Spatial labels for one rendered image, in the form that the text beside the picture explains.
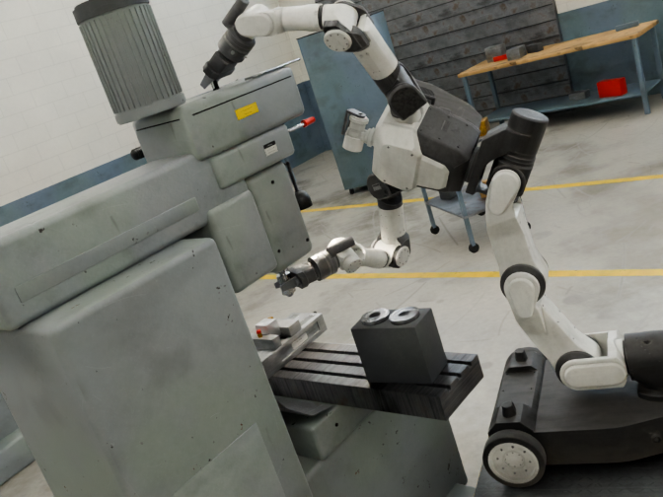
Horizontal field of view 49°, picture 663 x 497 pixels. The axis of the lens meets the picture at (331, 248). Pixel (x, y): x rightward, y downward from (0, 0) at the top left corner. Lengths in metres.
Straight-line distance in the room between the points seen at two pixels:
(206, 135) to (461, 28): 8.41
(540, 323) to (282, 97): 1.10
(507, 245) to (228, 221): 0.89
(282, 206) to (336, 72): 6.14
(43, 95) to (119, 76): 7.38
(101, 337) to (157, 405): 0.23
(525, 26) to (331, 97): 2.85
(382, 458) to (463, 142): 1.09
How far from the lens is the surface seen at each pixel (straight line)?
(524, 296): 2.37
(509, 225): 2.32
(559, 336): 2.49
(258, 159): 2.17
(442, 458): 2.87
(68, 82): 9.58
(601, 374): 2.49
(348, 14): 2.06
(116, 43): 2.01
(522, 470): 2.53
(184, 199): 1.99
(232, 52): 2.15
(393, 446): 2.61
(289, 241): 2.25
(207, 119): 2.05
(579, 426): 2.48
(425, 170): 2.27
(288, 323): 2.55
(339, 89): 8.35
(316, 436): 2.28
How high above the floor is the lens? 1.98
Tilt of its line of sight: 17 degrees down
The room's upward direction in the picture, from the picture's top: 18 degrees counter-clockwise
